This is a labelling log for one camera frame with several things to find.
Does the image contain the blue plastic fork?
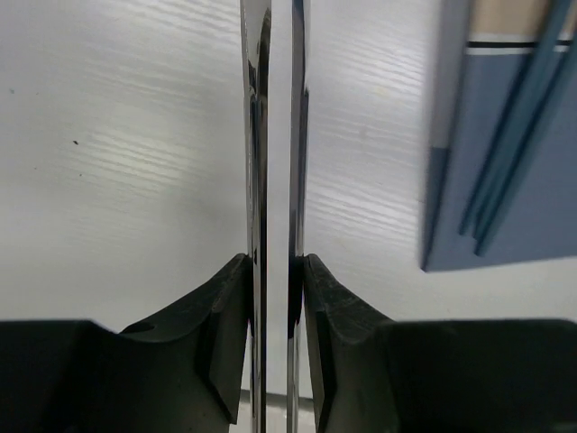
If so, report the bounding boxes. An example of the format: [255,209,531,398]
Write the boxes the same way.
[460,1,572,235]

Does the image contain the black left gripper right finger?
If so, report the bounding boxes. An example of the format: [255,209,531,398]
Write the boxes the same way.
[303,254,576,432]

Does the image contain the metal tongs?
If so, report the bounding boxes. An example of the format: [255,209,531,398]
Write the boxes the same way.
[239,1,310,432]

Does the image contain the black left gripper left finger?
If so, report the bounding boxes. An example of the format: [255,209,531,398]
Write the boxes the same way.
[1,254,251,432]

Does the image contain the blue grey striped cloth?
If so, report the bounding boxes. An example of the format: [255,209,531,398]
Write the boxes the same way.
[421,1,576,272]

